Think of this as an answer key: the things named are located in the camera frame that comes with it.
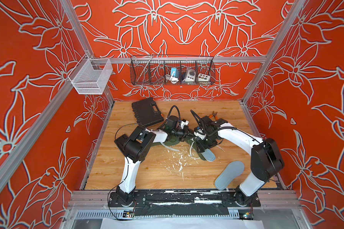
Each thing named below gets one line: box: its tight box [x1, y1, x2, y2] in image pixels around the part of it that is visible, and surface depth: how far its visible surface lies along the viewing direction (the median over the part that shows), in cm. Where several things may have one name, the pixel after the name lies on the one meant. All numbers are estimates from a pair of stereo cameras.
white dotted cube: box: [197, 72, 211, 82], surface depth 96 cm
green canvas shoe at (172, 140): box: [150, 134, 190, 152], surface depth 92 cm
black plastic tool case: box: [131, 97, 164, 127], surface depth 109 cm
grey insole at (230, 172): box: [214, 160, 245, 191], surface depth 81 cm
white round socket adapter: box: [182, 68, 196, 83], surface depth 93 cm
